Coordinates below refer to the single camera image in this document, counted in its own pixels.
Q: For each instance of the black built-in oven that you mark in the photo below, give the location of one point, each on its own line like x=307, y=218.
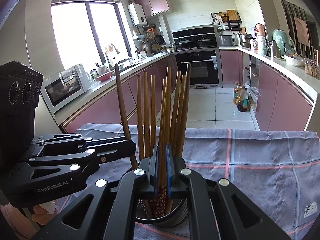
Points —
x=205, y=67

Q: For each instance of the wall spice rack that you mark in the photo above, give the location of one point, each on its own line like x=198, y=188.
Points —
x=228, y=20

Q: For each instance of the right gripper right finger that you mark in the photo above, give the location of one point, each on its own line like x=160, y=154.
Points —
x=217, y=209

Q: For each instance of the white water heater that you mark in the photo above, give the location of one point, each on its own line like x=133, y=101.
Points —
x=137, y=14

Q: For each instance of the dark soy sauce bottle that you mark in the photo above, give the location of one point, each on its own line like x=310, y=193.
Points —
x=243, y=99

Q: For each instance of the pink wall cabinet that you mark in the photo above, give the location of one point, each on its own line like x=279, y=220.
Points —
x=153, y=7

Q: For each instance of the kitchen window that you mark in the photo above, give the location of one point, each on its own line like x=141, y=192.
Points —
x=91, y=33

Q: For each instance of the left hand pink sleeve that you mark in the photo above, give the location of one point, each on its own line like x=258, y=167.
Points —
x=15, y=225

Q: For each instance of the wooden chopstick bundle in holder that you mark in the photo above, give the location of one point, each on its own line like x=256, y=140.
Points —
x=174, y=112

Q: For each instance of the pink bowl on counter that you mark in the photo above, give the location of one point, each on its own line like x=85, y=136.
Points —
x=104, y=77

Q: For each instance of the cooking oil bottle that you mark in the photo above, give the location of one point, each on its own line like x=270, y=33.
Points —
x=236, y=92

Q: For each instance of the mint green appliance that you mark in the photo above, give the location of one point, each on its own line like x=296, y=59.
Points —
x=284, y=42

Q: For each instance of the grey plaid tablecloth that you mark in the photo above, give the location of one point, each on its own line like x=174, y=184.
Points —
x=278, y=171

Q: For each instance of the white microwave oven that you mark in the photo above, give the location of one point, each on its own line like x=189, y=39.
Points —
x=60, y=89

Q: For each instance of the black range hood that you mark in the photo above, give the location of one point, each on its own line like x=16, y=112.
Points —
x=196, y=33

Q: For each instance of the steel stock pot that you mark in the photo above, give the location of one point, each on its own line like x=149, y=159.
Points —
x=245, y=40

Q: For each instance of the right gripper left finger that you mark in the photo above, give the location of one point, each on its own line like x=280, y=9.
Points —
x=106, y=210

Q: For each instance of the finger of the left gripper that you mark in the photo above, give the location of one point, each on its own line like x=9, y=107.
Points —
x=55, y=177
x=77, y=143

